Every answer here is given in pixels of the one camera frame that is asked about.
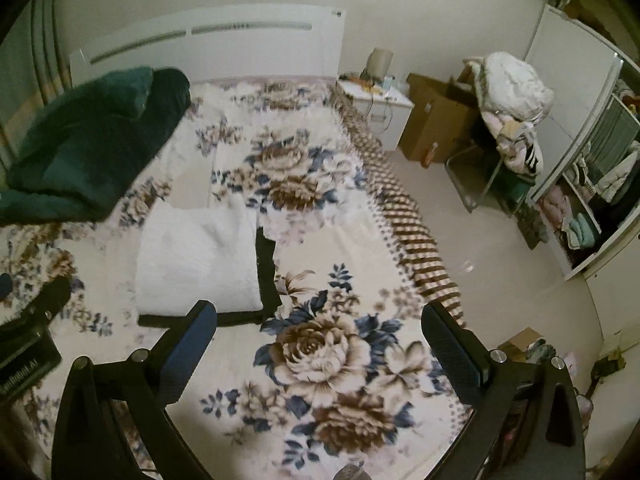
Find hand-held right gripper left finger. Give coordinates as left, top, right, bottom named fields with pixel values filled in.
left=50, top=300, right=218, bottom=480

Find white headboard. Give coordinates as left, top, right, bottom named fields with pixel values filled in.
left=69, top=4, right=347, bottom=86

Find pink folded clothes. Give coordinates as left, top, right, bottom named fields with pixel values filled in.
left=540, top=192, right=571, bottom=231

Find white knit sweater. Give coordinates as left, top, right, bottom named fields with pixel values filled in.
left=136, top=195, right=264, bottom=316

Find pile of mixed clothes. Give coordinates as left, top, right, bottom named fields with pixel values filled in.
left=482, top=110, right=546, bottom=178

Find hanging light clothes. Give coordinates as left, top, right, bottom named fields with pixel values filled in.
left=565, top=90, right=640, bottom=201

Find large brown cardboard box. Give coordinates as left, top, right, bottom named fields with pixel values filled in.
left=398, top=72, right=483, bottom=166

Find white wardrobe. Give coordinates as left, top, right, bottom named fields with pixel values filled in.
left=522, top=4, right=640, bottom=281

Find teal folded clothes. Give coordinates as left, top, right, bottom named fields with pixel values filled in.
left=562, top=212, right=601, bottom=251

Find pale green curtain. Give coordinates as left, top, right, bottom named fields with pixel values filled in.
left=0, top=0, right=71, bottom=161

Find white nightstand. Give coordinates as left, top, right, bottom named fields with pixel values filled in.
left=336, top=77, right=416, bottom=153

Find black garment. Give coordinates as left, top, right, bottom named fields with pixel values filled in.
left=137, top=227, right=283, bottom=328

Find beige table lamp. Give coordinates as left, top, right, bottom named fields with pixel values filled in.
left=366, top=47, right=393, bottom=81

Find floral bed sheet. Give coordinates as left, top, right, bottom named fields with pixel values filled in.
left=0, top=77, right=473, bottom=480

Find metal frame chair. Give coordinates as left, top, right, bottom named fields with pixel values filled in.
left=446, top=142, right=531, bottom=216

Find small heap of clothes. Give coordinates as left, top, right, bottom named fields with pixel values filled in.
left=522, top=337, right=583, bottom=378

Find small cardboard box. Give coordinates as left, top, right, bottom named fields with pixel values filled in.
left=497, top=327, right=543, bottom=361

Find white bundled duvet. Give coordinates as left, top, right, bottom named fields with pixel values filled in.
left=472, top=51, right=556, bottom=121

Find brown checkered bed skirt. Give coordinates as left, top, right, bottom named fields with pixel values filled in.
left=330, top=82, right=468, bottom=331

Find dark green blanket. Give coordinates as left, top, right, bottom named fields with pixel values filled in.
left=0, top=66, right=192, bottom=226

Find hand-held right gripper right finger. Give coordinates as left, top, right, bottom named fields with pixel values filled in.
left=421, top=302, right=586, bottom=480

